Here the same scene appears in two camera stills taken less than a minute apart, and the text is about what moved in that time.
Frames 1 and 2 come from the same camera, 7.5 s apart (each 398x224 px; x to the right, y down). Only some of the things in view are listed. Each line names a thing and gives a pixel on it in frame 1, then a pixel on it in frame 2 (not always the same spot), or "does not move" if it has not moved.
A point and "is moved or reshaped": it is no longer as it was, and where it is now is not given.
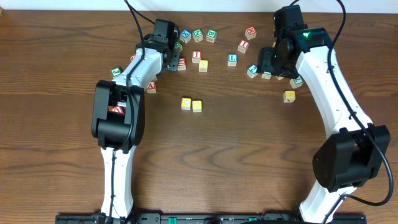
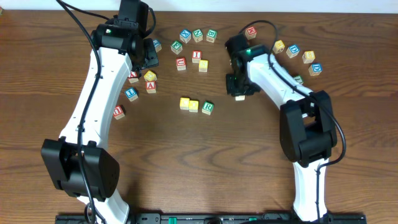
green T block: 297,82 does not move
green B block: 211,35 does not move
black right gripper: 267,61 → 237,88
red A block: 151,88 does not move
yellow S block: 204,65 does not move
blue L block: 232,60 is moved or reshaped
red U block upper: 181,65 does not move
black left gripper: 173,61 → 150,54
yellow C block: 186,104 does not move
